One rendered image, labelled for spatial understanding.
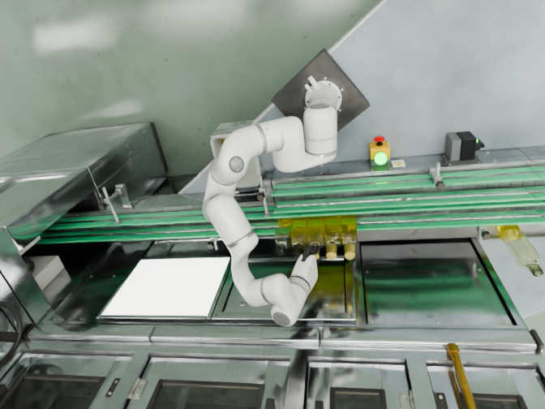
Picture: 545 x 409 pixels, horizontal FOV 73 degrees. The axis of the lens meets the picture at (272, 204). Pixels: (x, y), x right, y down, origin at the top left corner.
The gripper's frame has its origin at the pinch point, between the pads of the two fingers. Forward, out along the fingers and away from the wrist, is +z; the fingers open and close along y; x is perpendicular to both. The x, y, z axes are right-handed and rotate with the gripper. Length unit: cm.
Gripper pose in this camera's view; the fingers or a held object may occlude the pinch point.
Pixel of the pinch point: (314, 255)
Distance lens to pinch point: 123.9
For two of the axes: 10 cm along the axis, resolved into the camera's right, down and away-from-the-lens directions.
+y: -1.4, -8.6, -4.9
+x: -9.1, -0.8, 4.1
